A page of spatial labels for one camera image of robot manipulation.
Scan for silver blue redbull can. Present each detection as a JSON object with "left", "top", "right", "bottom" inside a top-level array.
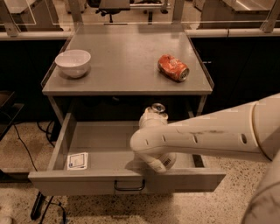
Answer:
[{"left": 145, "top": 103, "right": 165, "bottom": 114}]

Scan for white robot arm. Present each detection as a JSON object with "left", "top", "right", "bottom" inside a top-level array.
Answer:
[{"left": 130, "top": 94, "right": 280, "bottom": 224}]

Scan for crushed orange soda can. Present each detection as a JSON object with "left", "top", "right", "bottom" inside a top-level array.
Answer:
[{"left": 157, "top": 54, "right": 189, "bottom": 82}]

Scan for open grey top drawer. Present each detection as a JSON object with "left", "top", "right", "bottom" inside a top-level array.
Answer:
[{"left": 29, "top": 114, "right": 226, "bottom": 196}]

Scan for white label sticker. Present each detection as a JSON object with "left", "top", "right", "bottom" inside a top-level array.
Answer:
[{"left": 66, "top": 152, "right": 88, "bottom": 171}]

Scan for white ceramic bowl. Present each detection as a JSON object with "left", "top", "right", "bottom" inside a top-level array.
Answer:
[{"left": 55, "top": 50, "right": 91, "bottom": 78}]

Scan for black office chair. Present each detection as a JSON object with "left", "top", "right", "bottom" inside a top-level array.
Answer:
[{"left": 96, "top": 0, "right": 130, "bottom": 23}]

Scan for black stand at left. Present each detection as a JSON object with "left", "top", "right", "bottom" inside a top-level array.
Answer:
[{"left": 0, "top": 90, "right": 24, "bottom": 141}]

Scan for black drawer handle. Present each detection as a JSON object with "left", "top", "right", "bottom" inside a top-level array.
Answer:
[{"left": 114, "top": 179, "right": 146, "bottom": 192}]

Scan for black floor cable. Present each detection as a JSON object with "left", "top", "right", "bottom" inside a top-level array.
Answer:
[{"left": 11, "top": 122, "right": 39, "bottom": 172}]

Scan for white horizontal rail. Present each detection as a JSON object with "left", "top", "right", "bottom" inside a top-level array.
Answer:
[{"left": 0, "top": 28, "right": 280, "bottom": 40}]

